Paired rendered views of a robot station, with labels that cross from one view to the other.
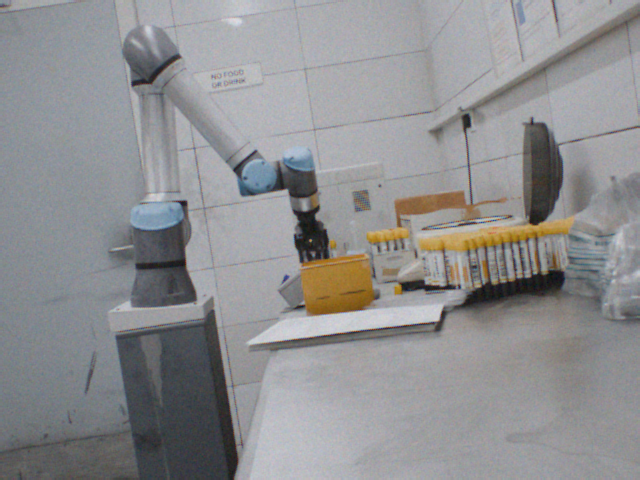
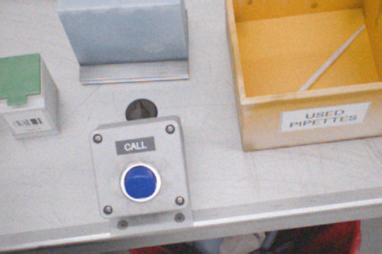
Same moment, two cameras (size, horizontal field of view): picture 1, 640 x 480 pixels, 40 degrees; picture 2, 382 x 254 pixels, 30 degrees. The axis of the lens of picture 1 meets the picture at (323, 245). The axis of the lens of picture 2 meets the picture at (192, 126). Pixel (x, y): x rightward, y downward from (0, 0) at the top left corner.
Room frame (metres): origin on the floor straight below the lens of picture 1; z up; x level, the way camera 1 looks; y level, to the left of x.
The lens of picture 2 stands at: (1.77, 0.29, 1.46)
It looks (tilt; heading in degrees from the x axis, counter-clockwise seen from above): 65 degrees down; 272
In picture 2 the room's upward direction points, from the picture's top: 9 degrees counter-clockwise
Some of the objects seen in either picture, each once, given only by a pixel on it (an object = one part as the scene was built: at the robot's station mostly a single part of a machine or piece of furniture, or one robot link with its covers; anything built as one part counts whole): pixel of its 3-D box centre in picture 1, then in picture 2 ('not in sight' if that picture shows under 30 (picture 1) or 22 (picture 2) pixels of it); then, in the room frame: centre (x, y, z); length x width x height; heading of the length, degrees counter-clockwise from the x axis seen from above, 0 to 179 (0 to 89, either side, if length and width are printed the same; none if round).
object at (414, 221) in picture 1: (461, 233); not in sight; (2.27, -0.36, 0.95); 0.29 x 0.25 x 0.15; 90
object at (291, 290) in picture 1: (307, 287); (139, 144); (1.83, 0.05, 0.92); 0.13 x 0.07 x 0.08; 90
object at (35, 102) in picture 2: not in sight; (27, 97); (1.92, -0.01, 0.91); 0.05 x 0.04 x 0.07; 90
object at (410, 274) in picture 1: (463, 250); not in sight; (1.90, -0.30, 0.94); 0.30 x 0.24 x 0.12; 81
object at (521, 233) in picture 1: (525, 258); not in sight; (1.56, -0.35, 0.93); 0.02 x 0.02 x 0.11
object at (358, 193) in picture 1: (340, 220); not in sight; (2.56, -0.06, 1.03); 0.31 x 0.27 x 0.30; 0
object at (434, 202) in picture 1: (431, 220); not in sight; (2.96, -0.38, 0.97); 0.31 x 0.23 x 0.18; 174
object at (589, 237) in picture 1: (627, 231); not in sight; (1.39, -0.48, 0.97); 0.26 x 0.17 x 0.19; 15
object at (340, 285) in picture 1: (337, 285); (309, 50); (1.68, -0.01, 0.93); 0.13 x 0.13 x 0.10; 0
